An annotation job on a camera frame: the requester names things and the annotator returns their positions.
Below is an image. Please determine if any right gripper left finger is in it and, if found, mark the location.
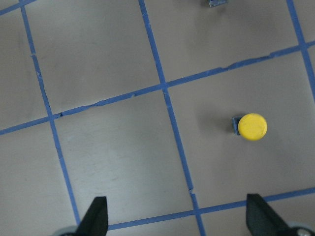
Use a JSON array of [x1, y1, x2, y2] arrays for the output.
[[75, 196, 108, 236]]

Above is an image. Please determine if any brown paper table cover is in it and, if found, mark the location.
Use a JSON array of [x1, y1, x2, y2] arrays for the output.
[[0, 0, 315, 236]]

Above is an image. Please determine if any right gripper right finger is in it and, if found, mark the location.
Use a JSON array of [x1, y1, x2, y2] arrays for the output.
[[246, 194, 291, 236]]

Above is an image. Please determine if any yellow push button switch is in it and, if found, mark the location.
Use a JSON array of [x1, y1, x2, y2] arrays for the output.
[[231, 113, 268, 141]]

